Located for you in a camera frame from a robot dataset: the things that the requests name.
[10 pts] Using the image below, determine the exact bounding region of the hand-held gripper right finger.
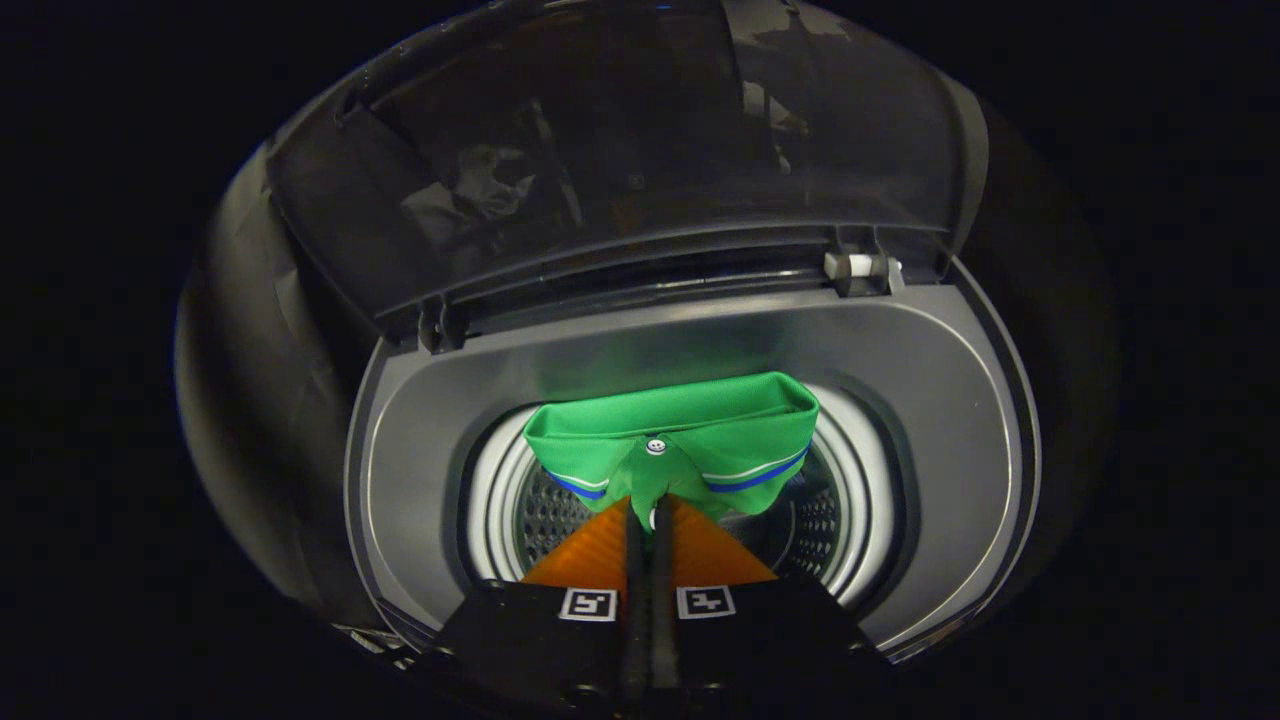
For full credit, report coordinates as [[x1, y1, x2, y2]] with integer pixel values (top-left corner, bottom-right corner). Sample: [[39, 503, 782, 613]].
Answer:
[[650, 495, 891, 719]]

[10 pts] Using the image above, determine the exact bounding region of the transparent washing machine lid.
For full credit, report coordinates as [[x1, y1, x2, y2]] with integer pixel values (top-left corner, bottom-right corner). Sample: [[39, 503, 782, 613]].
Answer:
[[265, 0, 991, 353]]

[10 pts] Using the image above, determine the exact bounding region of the green polo shirt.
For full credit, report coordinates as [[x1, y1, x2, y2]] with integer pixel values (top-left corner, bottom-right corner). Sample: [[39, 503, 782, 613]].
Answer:
[[523, 372, 821, 531]]

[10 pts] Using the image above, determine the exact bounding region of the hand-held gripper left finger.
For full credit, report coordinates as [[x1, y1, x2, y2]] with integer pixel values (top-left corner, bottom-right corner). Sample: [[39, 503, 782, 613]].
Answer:
[[430, 497, 648, 720]]

